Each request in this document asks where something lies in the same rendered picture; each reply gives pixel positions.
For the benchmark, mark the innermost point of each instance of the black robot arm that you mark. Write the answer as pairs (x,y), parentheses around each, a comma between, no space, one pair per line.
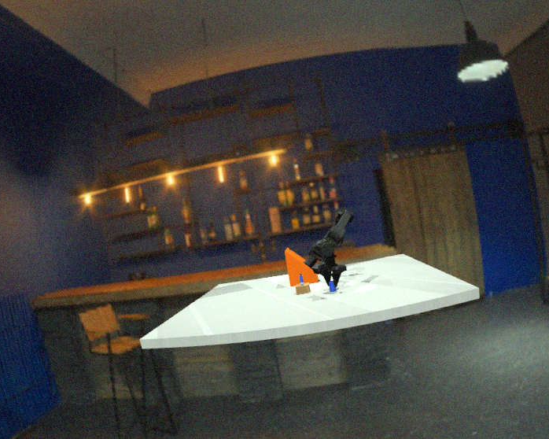
(334,237)

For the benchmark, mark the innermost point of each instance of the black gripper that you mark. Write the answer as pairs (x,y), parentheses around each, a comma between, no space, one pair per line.
(336,270)

